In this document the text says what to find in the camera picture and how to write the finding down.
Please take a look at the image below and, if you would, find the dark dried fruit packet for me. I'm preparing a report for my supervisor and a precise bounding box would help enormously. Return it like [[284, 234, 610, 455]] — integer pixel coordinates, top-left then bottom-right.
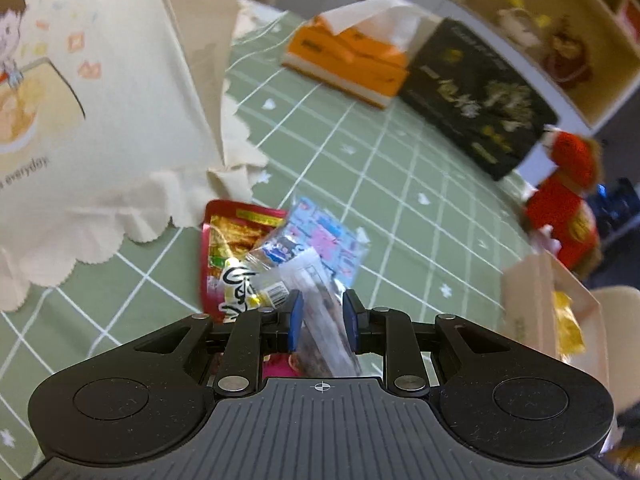
[[262, 247, 361, 378]]

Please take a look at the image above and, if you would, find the blue pink candy packet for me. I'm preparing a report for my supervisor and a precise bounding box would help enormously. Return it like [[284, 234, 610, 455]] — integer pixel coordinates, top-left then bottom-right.
[[246, 196, 370, 294]]

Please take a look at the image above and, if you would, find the large red snack pouch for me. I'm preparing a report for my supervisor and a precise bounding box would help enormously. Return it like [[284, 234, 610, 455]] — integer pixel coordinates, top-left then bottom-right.
[[200, 200, 286, 324]]

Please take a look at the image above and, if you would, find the gold foil snack packet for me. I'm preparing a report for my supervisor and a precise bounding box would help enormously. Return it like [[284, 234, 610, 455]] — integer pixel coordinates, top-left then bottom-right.
[[553, 290, 586, 363]]

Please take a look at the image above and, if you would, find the green grid tablecloth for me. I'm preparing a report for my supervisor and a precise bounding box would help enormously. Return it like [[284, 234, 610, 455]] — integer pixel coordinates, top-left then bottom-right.
[[1, 13, 529, 479]]

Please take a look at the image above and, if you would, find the pink cardboard box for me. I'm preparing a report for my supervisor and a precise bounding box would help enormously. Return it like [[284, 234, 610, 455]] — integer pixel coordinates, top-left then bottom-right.
[[500, 252, 610, 386]]

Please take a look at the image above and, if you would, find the red plush horse toy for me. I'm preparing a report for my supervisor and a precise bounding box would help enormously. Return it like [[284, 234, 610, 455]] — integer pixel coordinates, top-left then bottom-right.
[[521, 127, 603, 281]]

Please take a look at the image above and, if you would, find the beige chair right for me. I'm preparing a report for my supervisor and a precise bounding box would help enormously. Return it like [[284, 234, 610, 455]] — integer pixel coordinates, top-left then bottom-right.
[[592, 286, 640, 413]]

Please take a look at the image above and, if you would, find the black plum gift bag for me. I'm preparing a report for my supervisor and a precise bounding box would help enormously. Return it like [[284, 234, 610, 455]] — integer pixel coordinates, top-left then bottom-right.
[[399, 18, 558, 181]]

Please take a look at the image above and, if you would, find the orange tissue box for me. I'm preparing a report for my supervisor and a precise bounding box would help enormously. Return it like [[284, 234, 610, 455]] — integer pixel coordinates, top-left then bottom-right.
[[282, 0, 442, 108]]

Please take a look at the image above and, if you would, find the wooden display shelf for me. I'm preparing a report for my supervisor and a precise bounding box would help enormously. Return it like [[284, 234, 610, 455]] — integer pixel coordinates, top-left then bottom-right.
[[450, 0, 639, 131]]

